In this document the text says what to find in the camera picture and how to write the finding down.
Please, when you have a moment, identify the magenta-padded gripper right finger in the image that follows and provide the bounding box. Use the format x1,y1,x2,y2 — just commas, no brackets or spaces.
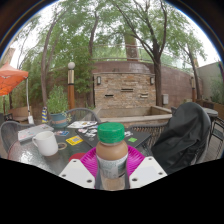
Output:
125,145,168,190

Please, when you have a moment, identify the yellow card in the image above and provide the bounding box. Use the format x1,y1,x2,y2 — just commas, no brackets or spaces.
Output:
65,135,84,146

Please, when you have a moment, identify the wooden bench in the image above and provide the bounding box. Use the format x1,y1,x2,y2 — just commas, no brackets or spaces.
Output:
9,106,32,123

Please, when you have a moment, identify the black jacket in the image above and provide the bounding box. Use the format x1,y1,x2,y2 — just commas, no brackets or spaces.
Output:
151,101,212,175

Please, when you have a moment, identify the blue yellow striped cone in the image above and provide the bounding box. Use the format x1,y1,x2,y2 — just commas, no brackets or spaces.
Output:
41,106,49,124

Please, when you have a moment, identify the orange canopy tent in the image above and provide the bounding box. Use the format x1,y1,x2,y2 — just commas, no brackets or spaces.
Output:
0,62,35,125

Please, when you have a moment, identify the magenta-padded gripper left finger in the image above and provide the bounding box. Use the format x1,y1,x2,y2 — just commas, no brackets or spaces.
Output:
59,146,99,190

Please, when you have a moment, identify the white printed paper sheet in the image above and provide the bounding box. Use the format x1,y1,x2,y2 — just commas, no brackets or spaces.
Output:
67,120,98,130

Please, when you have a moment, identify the silver laptop with stickers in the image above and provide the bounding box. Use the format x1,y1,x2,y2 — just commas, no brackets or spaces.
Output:
17,123,55,143

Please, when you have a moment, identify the green-capped brown drink bottle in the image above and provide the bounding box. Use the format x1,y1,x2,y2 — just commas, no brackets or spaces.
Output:
94,122,130,192

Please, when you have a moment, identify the white ceramic mug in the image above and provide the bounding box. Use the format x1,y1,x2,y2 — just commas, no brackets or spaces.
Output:
31,130,60,157

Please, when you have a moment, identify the grey wicker chair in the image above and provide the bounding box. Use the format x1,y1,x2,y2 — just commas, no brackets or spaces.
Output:
128,121,170,148
0,120,35,154
64,107,103,126

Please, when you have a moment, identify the potted plant in blue pot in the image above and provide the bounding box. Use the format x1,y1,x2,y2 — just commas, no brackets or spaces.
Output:
46,85,72,130

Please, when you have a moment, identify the wooden lamp post with globe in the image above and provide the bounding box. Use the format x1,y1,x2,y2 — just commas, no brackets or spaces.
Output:
67,61,77,110

